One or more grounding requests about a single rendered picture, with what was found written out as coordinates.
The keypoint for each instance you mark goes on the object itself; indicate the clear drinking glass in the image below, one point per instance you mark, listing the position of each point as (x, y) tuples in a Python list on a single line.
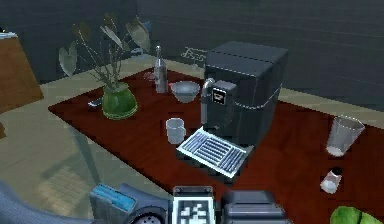
[(343, 136)]

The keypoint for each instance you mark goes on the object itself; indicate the small dark phone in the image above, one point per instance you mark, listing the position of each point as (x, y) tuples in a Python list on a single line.
[(95, 102)]

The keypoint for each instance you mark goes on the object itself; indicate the house plant in green pot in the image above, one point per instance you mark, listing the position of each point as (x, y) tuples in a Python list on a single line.
[(116, 96)]

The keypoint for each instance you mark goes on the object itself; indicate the green leafy vegetable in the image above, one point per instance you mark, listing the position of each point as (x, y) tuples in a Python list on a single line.
[(353, 216)]

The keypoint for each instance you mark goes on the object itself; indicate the grey bowl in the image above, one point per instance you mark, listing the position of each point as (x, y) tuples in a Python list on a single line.
[(185, 90)]

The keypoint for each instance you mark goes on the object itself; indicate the dark red table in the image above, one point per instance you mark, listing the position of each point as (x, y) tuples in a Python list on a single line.
[(293, 156)]

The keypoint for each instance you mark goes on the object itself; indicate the grey mug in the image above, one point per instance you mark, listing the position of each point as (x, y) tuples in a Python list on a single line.
[(175, 130)]

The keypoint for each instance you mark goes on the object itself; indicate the black coffee machine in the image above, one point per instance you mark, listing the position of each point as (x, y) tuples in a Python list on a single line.
[(240, 90)]

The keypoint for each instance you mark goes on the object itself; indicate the grey box with blue top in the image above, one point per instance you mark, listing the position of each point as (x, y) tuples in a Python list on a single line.
[(111, 201)]

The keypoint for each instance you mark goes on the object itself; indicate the clear glass bottle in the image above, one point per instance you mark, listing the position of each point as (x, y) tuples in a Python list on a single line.
[(160, 75)]

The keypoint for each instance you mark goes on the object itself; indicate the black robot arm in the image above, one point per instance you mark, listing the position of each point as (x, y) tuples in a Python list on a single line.
[(233, 208)]

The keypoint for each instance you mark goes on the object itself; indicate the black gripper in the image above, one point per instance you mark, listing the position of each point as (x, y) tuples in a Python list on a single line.
[(150, 217)]

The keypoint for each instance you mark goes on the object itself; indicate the white salt shaker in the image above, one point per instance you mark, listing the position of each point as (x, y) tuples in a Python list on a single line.
[(330, 181)]

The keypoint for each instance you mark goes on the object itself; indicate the brown wooden cupboard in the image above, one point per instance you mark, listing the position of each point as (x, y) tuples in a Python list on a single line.
[(15, 73)]

